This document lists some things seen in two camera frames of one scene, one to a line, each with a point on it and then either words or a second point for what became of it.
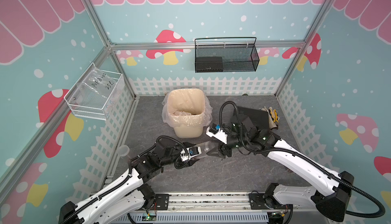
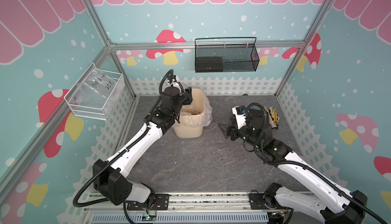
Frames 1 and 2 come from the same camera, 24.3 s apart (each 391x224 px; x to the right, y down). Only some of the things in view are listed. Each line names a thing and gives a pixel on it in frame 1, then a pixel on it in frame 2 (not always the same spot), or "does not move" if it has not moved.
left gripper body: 178,160 → 185,99
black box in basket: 207,64 does not move
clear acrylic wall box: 95,93 does not move
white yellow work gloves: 273,117 does not move
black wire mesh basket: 228,54 does not move
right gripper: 223,147 → 229,131
